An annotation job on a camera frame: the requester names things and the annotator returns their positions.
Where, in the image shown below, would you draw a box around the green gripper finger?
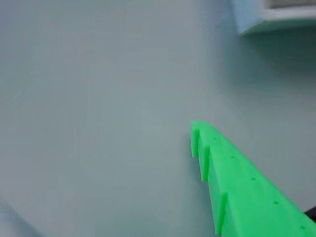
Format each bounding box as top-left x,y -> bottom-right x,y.
190,120 -> 316,237

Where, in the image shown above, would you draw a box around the white box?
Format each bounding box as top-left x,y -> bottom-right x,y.
229,0 -> 316,36

